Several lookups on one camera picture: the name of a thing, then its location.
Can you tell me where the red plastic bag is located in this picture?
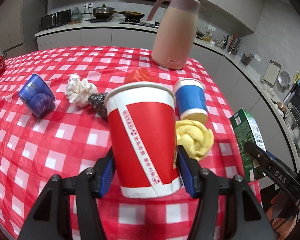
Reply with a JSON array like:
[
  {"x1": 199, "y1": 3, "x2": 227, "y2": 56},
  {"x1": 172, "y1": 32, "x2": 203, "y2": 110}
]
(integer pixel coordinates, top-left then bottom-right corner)
[{"x1": 124, "y1": 68, "x2": 155, "y2": 84}]

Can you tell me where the white cutting board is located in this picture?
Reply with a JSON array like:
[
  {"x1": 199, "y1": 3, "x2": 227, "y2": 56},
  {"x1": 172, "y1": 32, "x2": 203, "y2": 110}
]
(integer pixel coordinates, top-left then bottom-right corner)
[{"x1": 263, "y1": 60, "x2": 281, "y2": 86}]

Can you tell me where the red paper cup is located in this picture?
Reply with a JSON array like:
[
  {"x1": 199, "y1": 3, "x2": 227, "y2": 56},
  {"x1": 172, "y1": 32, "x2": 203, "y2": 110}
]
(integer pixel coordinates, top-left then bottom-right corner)
[{"x1": 104, "y1": 82, "x2": 182, "y2": 198}]

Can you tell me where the utensil holder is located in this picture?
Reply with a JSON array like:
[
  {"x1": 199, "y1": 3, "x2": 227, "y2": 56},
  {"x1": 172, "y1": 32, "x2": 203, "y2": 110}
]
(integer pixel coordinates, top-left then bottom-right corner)
[{"x1": 241, "y1": 52, "x2": 255, "y2": 66}]

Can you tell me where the frying pan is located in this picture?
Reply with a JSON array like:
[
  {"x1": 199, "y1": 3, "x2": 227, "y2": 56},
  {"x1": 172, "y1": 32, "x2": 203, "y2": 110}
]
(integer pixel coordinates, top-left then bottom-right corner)
[{"x1": 114, "y1": 11, "x2": 145, "y2": 21}]

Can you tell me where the white tissue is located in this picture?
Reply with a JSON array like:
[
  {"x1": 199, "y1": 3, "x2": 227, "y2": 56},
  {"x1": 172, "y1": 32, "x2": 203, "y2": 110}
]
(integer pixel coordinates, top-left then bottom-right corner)
[{"x1": 65, "y1": 74, "x2": 98, "y2": 107}]

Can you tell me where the dark wine bottle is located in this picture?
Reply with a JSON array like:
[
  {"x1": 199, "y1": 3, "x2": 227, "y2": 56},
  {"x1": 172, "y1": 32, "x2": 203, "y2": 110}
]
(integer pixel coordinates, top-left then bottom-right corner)
[{"x1": 221, "y1": 35, "x2": 229, "y2": 49}]

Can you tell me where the black microwave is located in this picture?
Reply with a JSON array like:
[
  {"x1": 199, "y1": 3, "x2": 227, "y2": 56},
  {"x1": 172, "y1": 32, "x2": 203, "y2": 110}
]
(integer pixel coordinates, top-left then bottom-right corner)
[{"x1": 41, "y1": 9, "x2": 71, "y2": 30}]

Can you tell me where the refrigerator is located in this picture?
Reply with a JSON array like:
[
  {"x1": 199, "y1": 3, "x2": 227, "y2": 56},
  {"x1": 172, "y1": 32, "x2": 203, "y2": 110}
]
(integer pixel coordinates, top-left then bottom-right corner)
[{"x1": 0, "y1": 0, "x2": 44, "y2": 59}]

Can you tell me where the person right hand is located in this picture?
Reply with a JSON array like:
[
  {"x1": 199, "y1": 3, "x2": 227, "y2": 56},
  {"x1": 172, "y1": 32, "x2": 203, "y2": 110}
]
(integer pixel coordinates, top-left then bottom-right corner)
[{"x1": 266, "y1": 191, "x2": 298, "y2": 239}]

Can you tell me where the yellow cloth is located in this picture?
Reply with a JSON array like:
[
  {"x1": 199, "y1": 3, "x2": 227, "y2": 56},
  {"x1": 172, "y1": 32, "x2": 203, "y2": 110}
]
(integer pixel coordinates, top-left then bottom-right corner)
[{"x1": 175, "y1": 120, "x2": 214, "y2": 161}]

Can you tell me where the teal ceramic vase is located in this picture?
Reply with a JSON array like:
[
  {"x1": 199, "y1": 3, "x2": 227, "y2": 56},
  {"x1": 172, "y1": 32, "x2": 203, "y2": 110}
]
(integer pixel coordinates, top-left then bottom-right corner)
[{"x1": 71, "y1": 7, "x2": 82, "y2": 23}]

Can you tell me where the gas stove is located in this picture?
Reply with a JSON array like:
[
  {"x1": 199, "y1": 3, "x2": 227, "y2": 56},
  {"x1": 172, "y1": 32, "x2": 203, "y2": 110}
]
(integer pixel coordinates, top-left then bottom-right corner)
[{"x1": 119, "y1": 18, "x2": 160, "y2": 29}]

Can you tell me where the green white carton box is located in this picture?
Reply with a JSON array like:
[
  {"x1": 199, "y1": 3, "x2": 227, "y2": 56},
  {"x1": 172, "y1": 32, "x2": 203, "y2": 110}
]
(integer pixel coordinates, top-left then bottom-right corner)
[{"x1": 230, "y1": 108, "x2": 266, "y2": 182}]

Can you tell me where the blue paper cup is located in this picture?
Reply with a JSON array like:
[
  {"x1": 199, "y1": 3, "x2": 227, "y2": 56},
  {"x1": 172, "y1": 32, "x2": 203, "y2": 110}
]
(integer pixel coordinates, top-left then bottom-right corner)
[{"x1": 173, "y1": 78, "x2": 209, "y2": 124}]

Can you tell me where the metal strainer plate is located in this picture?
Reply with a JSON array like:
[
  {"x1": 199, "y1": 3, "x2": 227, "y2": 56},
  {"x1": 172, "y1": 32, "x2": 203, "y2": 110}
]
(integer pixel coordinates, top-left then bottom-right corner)
[{"x1": 277, "y1": 71, "x2": 290, "y2": 88}]

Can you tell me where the pink thermos jug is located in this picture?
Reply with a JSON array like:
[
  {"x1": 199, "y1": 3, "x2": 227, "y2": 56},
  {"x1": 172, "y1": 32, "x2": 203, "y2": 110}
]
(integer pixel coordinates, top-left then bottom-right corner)
[{"x1": 147, "y1": 0, "x2": 200, "y2": 70}]

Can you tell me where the steel wool scrubber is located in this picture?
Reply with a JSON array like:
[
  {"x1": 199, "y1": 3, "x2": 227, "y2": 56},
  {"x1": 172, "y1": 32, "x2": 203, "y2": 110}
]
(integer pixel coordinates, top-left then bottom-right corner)
[{"x1": 88, "y1": 93, "x2": 108, "y2": 119}]

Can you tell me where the cooking pot with lid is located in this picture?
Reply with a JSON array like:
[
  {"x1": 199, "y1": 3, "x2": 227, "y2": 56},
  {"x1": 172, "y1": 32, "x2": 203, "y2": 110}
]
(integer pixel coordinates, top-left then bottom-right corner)
[{"x1": 93, "y1": 4, "x2": 114, "y2": 20}]

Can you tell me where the blue paper bowl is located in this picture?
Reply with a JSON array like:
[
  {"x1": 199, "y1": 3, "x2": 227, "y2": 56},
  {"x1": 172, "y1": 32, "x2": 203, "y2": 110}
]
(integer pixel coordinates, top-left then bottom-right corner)
[{"x1": 18, "y1": 73, "x2": 56, "y2": 118}]

